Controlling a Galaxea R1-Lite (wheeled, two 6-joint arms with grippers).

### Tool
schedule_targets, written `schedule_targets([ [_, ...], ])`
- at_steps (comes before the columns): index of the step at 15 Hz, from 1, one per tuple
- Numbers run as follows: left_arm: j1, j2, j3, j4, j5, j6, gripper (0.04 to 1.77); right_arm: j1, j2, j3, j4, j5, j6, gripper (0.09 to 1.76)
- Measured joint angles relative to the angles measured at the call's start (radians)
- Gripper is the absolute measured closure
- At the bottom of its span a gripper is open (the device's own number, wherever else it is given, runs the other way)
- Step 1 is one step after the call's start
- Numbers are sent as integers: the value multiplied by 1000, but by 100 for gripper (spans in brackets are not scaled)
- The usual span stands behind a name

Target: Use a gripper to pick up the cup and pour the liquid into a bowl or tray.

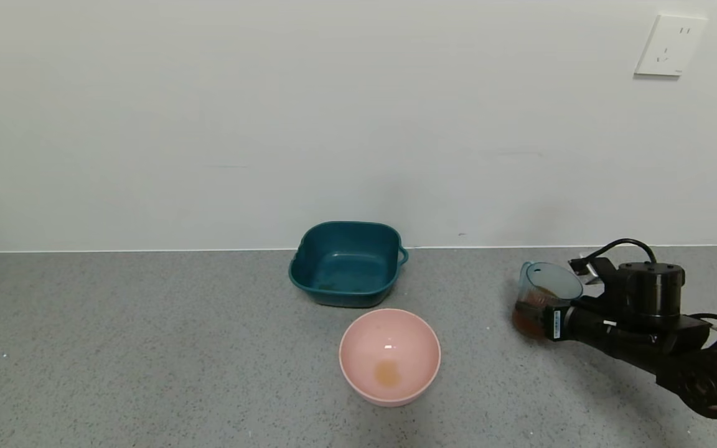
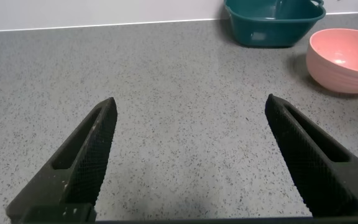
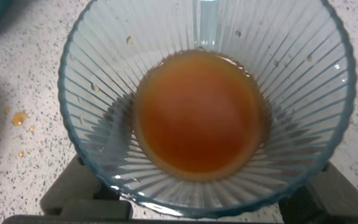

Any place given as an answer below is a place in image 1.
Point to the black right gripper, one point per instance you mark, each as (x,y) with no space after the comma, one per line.
(554,324)

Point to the orange-brown liquid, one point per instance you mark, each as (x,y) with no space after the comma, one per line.
(525,326)

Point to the transparent blue ribbed cup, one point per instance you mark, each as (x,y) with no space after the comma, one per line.
(548,283)

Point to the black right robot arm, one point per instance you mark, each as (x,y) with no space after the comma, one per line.
(694,361)

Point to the pink plastic bowl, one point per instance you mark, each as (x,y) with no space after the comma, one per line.
(389,358)

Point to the teal square plastic basin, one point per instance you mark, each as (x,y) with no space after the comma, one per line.
(346,264)

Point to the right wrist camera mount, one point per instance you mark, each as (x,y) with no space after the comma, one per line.
(596,272)

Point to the white wall socket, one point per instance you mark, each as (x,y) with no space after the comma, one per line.
(670,46)

